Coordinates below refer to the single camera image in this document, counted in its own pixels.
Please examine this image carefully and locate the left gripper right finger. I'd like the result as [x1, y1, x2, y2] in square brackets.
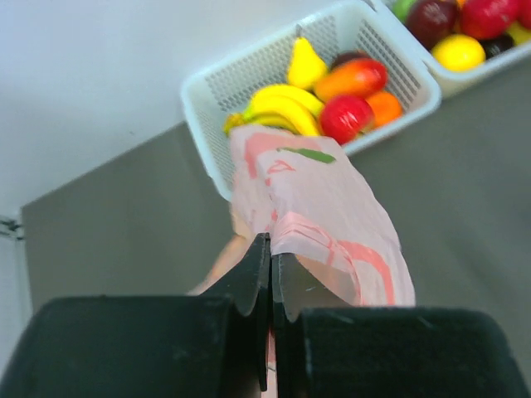
[271, 254, 349, 397]

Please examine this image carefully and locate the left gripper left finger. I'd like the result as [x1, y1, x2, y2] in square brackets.
[204, 233, 270, 392]

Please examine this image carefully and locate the pink plastic bag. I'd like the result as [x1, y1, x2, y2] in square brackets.
[188, 124, 417, 398]

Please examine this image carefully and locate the red apple in left basket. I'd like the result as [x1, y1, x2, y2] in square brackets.
[319, 95, 375, 145]

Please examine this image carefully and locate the yellow banana bunch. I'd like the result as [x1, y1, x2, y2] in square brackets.
[223, 84, 324, 137]

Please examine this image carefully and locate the orange tangerine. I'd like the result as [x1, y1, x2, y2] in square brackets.
[366, 91, 402, 129]

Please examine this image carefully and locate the yellow pear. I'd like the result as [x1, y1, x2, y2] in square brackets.
[286, 26, 328, 90]

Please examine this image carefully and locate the red orange mango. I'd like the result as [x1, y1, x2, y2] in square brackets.
[313, 58, 388, 102]

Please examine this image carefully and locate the right white plastic basket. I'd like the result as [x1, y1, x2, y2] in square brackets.
[373, 1, 530, 98]

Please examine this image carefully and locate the white plastic basket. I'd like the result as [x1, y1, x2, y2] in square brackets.
[373, 1, 530, 98]
[181, 1, 441, 199]

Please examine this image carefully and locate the left white plastic basket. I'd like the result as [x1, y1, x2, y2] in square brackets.
[181, 1, 441, 199]

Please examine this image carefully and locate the yellow lemon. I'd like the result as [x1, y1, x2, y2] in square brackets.
[431, 34, 486, 72]

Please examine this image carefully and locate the dark red apple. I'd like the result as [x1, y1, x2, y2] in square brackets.
[405, 0, 460, 51]

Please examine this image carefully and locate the green lime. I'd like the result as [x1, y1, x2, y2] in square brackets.
[391, 0, 417, 23]

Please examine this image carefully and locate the red apple middle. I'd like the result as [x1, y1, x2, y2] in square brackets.
[459, 0, 522, 40]

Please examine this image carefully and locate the red apple front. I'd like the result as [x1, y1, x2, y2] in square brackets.
[518, 0, 531, 30]

